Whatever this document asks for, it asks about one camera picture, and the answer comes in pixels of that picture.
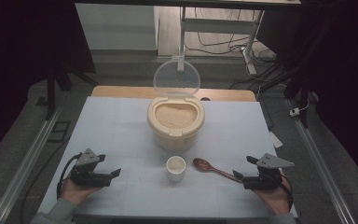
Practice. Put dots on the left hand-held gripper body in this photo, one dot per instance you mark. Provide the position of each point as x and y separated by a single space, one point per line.
88 174

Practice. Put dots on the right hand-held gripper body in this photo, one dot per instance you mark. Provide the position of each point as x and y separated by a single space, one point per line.
267 179

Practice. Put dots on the brown wooden spoon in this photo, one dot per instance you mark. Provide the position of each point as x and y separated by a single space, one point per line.
202 164

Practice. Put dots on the white cup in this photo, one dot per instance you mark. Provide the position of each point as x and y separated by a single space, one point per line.
176 174

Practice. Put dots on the beige rice container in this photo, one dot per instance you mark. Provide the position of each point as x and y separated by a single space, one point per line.
175 140

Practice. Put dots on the rice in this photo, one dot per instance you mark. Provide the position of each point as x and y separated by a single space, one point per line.
175 115

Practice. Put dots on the person's right hand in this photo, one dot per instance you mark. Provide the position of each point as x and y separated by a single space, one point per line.
278 199

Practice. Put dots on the person's left hand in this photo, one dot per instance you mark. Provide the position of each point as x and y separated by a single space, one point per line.
74 193

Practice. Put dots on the white tag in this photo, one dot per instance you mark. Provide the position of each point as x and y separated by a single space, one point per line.
276 140

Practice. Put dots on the light blue table cloth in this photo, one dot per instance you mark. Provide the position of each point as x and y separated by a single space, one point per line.
121 130

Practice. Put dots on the small white box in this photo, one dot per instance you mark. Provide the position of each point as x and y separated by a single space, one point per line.
294 112

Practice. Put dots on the black table grommet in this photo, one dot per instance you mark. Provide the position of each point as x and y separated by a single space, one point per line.
205 99

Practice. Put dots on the black stand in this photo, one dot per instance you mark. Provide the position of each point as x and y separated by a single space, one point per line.
51 93

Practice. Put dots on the clear round container lid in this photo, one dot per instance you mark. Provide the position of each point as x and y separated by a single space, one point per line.
176 77

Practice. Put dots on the dark curtain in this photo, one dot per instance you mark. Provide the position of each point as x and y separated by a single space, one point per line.
18 46
338 62

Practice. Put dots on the aluminium rail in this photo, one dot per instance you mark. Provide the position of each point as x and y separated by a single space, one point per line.
320 168
24 168

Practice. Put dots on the white desk frame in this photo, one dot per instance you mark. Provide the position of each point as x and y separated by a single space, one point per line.
217 25

